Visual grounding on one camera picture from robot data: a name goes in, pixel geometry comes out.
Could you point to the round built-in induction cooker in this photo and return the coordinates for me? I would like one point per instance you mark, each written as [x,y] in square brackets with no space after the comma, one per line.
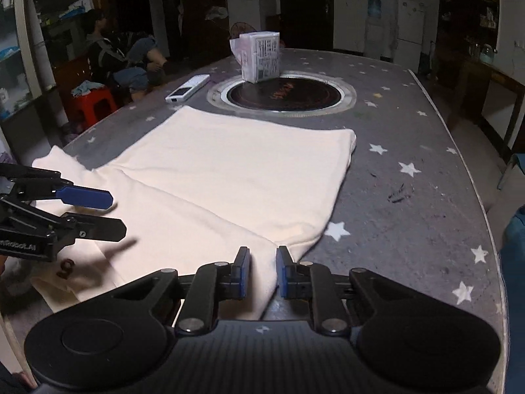
[283,94]

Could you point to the wooden side table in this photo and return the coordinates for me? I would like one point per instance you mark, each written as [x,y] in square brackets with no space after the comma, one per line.
[492,78]

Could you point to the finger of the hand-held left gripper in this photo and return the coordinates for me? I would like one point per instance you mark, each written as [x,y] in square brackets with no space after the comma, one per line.
[98,230]
[86,198]

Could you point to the white remote control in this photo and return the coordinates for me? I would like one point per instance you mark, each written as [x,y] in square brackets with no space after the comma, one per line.
[186,89]

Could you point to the red plastic stool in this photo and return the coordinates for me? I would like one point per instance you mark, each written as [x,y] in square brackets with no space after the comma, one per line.
[92,104]

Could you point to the plastic-wrapped tissue pack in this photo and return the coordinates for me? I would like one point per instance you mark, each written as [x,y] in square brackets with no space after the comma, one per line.
[260,57]

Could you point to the dark wooden shelf cabinet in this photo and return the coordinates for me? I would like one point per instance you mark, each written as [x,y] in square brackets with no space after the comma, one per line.
[463,16]

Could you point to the arched wooden display cabinet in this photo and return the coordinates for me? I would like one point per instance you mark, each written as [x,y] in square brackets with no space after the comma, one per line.
[53,28]

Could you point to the dark wooden door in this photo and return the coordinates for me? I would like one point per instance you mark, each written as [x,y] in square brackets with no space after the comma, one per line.
[305,8]

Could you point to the white wall socket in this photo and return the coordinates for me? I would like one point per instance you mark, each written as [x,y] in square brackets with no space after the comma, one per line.
[519,44]

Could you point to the blue water bottle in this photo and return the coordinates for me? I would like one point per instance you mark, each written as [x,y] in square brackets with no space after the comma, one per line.
[374,8]

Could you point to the white refrigerator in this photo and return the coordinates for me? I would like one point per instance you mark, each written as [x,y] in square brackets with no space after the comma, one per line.
[410,28]

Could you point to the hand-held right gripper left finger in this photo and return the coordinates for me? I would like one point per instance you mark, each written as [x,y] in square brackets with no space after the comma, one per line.
[242,274]

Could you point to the electric fan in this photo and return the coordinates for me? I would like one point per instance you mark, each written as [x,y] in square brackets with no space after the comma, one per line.
[240,30]

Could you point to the mint green kettle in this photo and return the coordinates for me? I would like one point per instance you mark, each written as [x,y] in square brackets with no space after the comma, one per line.
[487,54]

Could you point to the blue sofa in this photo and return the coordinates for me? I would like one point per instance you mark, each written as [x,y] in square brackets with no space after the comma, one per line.
[514,295]

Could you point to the light blue cloth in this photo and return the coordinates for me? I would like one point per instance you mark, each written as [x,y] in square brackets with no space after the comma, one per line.
[86,87]

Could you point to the grey star-print tablecloth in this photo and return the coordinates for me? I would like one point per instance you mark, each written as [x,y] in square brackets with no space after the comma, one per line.
[393,131]

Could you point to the cream knit garment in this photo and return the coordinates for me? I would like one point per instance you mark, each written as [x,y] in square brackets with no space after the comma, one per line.
[225,164]

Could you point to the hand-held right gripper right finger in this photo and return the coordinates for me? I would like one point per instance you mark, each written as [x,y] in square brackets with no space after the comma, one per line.
[282,274]

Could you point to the white water dispenser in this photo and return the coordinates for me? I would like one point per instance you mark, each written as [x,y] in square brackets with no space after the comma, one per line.
[373,39]

